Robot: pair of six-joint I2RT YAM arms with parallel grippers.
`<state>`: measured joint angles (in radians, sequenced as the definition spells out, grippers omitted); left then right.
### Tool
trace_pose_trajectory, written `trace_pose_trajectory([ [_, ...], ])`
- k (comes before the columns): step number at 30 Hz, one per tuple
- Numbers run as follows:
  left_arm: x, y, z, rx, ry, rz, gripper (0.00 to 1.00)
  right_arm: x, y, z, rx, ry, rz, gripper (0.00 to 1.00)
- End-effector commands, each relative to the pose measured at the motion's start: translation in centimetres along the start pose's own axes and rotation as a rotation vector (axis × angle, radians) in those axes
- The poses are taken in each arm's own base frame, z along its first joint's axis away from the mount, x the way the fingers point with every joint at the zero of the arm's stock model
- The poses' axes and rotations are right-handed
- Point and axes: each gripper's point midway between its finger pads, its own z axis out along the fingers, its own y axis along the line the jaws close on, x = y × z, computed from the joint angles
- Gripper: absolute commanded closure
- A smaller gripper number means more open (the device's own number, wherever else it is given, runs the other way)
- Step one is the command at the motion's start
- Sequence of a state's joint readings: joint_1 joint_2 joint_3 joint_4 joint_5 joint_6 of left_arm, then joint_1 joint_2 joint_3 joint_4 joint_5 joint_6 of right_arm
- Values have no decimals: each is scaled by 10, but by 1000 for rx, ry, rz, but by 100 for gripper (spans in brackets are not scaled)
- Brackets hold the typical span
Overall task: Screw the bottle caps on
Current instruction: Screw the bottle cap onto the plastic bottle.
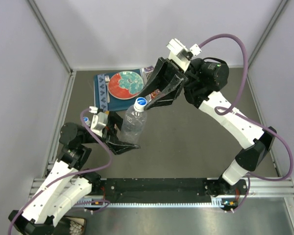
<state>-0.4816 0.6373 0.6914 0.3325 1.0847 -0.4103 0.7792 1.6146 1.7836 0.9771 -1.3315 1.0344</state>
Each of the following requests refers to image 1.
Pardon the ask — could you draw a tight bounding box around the white bottle cap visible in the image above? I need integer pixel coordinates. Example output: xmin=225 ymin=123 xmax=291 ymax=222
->
xmin=133 ymin=97 xmax=147 ymax=112

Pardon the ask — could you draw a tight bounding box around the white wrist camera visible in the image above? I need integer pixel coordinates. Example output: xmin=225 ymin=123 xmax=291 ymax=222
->
xmin=89 ymin=106 xmax=108 ymax=137
xmin=167 ymin=38 xmax=202 ymax=72

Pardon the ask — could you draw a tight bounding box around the aluminium frame rail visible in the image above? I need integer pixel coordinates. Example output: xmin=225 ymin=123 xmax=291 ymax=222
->
xmin=28 ymin=178 xmax=294 ymax=198

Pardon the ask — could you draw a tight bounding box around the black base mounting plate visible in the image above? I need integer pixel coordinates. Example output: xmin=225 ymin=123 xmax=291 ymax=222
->
xmin=90 ymin=178 xmax=247 ymax=203

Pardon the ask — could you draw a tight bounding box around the floral patterned box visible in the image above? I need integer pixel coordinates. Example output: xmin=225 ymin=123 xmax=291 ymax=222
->
xmin=58 ymin=217 xmax=86 ymax=235

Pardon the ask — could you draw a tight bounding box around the silver fork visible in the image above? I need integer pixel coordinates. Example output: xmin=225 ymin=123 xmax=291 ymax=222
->
xmin=104 ymin=75 xmax=110 ymax=103

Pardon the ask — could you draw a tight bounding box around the colourful mandala napkin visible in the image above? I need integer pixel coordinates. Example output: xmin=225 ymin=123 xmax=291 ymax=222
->
xmin=140 ymin=66 xmax=160 ymax=102

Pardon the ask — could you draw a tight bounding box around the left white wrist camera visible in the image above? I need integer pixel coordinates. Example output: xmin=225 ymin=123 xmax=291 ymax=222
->
xmin=89 ymin=106 xmax=108 ymax=137

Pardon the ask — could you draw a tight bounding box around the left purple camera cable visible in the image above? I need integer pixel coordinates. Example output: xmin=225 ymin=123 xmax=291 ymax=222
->
xmin=7 ymin=109 xmax=113 ymax=235

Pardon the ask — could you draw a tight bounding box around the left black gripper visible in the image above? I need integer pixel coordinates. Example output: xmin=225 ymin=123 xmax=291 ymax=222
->
xmin=81 ymin=110 xmax=142 ymax=153

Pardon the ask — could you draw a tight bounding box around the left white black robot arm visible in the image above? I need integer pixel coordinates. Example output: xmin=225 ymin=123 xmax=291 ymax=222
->
xmin=7 ymin=106 xmax=140 ymax=235

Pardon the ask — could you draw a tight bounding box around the clear bottle orange base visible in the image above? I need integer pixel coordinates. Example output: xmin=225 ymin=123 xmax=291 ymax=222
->
xmin=120 ymin=105 xmax=147 ymax=144

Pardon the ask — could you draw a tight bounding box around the grey slotted cable duct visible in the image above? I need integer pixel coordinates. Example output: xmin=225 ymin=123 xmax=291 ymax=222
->
xmin=73 ymin=198 xmax=238 ymax=210

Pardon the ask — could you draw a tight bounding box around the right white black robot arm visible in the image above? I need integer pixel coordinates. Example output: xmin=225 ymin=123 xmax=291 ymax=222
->
xmin=139 ymin=57 xmax=276 ymax=196

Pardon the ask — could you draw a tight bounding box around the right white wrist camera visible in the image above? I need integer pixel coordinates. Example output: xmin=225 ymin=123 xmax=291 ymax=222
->
xmin=167 ymin=38 xmax=202 ymax=72

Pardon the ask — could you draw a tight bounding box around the red teal patterned plate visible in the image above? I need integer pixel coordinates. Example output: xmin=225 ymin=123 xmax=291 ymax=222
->
xmin=107 ymin=71 xmax=144 ymax=100

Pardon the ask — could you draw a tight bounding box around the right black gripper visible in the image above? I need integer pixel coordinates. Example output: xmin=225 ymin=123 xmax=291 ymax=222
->
xmin=137 ymin=59 xmax=205 ymax=112

